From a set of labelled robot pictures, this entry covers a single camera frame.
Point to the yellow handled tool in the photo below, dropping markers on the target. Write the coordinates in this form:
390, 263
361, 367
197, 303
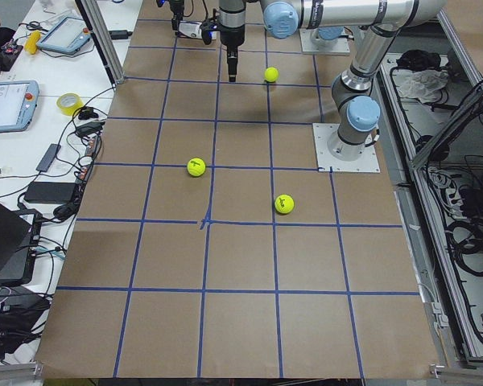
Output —
30, 45

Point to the yellow tennis ball near right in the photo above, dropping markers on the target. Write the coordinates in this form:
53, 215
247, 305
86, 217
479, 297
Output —
196, 167

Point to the near teach pendant tablet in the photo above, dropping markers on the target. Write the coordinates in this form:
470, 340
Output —
18, 100

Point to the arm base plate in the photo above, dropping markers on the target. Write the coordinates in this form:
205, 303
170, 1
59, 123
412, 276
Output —
313, 44
333, 155

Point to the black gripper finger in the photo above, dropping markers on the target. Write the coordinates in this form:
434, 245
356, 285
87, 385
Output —
175, 21
206, 31
232, 70

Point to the yellow tape roll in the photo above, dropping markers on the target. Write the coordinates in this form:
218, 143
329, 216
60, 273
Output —
69, 103

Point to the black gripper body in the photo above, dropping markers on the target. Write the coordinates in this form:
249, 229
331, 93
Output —
176, 7
230, 35

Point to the far teach pendant tablet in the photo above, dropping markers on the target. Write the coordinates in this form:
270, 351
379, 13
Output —
67, 37

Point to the yellow Head tennis ball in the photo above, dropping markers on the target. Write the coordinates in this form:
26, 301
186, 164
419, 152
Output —
271, 75

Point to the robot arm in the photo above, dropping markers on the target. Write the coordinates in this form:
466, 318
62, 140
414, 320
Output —
326, 34
359, 113

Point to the grey usb hub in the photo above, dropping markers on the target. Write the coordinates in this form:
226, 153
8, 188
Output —
48, 158

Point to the black power brick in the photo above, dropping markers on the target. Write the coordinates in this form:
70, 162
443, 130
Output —
49, 192

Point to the yellow tennis ball far right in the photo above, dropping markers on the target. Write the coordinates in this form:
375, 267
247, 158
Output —
284, 204

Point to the Wilson tennis ball can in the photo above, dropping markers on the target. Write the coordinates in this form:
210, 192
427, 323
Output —
190, 30

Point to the teach pendant tablet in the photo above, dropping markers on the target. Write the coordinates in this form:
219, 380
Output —
67, 37
18, 100

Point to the crumpled white cloth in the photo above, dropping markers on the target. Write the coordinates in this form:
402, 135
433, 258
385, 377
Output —
425, 86

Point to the black laptop monitor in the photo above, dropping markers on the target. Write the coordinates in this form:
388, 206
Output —
19, 236

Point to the left aluminium frame column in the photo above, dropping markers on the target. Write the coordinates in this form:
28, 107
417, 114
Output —
91, 14

